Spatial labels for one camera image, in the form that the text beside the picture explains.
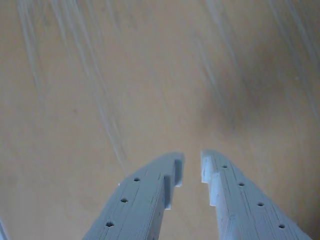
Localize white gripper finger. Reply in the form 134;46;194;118
200;149;315;240
82;150;186;240

